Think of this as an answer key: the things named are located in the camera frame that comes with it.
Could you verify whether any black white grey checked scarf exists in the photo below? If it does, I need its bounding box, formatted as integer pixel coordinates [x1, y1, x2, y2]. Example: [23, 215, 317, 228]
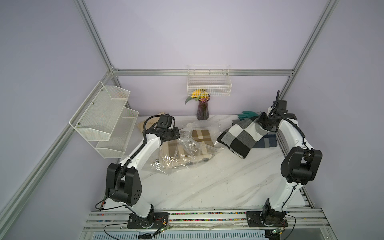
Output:
[217, 118, 270, 159]

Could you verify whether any clear plastic vacuum bag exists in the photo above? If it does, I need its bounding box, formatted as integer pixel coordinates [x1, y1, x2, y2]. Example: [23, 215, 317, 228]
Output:
[144, 120, 224, 175]

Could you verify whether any grey blue plaid scarf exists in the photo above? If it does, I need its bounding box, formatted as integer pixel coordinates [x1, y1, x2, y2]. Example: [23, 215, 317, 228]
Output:
[228, 119, 277, 154]

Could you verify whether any brown beige plaid scarf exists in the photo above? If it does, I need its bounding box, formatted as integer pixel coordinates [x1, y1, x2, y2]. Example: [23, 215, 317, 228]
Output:
[159, 129, 220, 169]

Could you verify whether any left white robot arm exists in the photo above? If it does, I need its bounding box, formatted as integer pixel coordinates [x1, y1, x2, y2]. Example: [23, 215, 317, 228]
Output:
[95, 114, 180, 225]

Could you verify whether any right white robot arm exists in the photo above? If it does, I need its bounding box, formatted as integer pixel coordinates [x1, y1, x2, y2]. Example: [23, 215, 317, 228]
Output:
[258, 92, 323, 227]

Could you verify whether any beige leather glove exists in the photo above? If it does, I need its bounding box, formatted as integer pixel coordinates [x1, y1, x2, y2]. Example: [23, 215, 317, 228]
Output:
[137, 117, 159, 132]

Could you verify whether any green rubber glove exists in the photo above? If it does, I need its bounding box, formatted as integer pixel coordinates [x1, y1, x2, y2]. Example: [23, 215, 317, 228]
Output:
[237, 111, 260, 120]

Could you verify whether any dark purple glass vase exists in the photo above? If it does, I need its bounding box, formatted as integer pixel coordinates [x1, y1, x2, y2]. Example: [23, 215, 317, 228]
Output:
[197, 98, 210, 121]

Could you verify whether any yellow flower bouquet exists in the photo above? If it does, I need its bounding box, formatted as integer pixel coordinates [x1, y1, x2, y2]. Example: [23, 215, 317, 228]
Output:
[185, 89, 211, 104]

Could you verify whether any white mesh two-tier shelf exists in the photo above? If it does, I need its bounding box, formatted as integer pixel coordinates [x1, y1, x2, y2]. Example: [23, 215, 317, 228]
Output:
[69, 82, 139, 159]

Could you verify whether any white wire wall basket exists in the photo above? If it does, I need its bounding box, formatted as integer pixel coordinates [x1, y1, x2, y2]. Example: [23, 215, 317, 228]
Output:
[187, 65, 232, 97]

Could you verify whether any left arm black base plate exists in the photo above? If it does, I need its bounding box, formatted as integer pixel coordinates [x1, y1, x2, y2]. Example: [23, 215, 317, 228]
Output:
[127, 212, 170, 229]

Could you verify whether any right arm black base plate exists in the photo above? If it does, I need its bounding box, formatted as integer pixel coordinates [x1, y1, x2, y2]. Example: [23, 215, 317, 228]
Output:
[246, 210, 288, 228]

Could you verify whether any aluminium mounting rail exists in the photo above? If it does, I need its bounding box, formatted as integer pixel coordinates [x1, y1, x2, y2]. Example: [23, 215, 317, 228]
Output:
[83, 208, 331, 232]

